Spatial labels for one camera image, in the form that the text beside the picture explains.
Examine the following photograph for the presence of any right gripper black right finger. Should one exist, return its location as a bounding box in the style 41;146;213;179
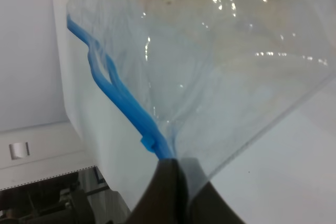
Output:
178;158;244;223

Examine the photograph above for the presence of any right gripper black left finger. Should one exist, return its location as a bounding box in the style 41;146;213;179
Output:
125;159;188;224

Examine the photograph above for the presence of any blue zipper slider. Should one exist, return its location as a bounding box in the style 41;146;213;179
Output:
141;135;156;154

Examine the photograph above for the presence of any clear plastic zip bag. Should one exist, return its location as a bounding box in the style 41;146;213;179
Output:
67;0;335;180

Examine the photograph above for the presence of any metal socket plate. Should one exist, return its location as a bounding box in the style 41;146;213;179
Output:
9;142;30;160

